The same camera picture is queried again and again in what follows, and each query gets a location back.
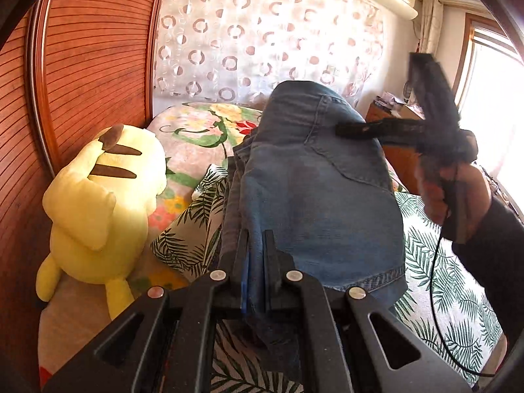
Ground blue denim jeans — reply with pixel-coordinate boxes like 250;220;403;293
218;80;409;374

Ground black sleeved right forearm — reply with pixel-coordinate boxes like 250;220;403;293
452;198;524;349

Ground person's right hand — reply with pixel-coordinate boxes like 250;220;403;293
415;156;491;244

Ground long wooden cabinet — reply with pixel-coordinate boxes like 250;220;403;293
365;102;420;195

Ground small round fan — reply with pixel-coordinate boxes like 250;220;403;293
402;82;412;101

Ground palm leaf bed sheet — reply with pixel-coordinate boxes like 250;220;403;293
150;163;505;393

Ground beige side curtain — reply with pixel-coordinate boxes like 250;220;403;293
418;0;443;55

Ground yellow Pikachu plush toy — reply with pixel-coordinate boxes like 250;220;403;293
35;124;167;318

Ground circle pattern sheer curtain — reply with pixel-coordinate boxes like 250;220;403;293
153;0;385;105

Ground floral blanket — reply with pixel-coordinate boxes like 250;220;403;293
129;103;262;295

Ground wooden slatted wardrobe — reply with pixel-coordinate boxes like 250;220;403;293
1;0;160;392

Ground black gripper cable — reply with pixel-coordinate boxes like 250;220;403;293
429;163;496;378

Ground window with wooden frame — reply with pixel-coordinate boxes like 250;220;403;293
456;15;523;202

